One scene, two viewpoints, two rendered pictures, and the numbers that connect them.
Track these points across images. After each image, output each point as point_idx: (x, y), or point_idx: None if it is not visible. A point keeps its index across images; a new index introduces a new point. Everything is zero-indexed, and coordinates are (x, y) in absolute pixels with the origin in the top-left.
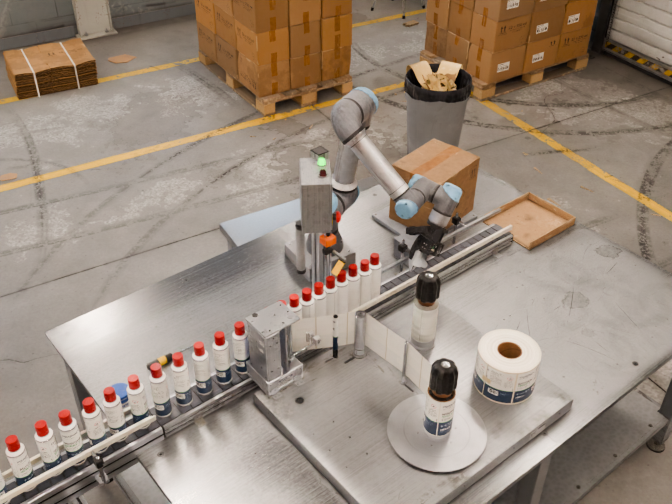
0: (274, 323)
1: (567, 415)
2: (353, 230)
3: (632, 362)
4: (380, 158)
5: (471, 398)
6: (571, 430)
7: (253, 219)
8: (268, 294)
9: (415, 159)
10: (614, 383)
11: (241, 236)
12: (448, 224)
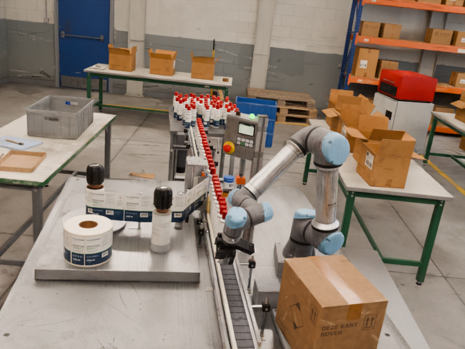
0: (192, 159)
1: (34, 275)
2: None
3: (10, 334)
4: (270, 161)
5: None
6: (24, 269)
7: (374, 263)
8: (274, 237)
9: (344, 269)
10: (14, 310)
11: (352, 251)
12: (286, 334)
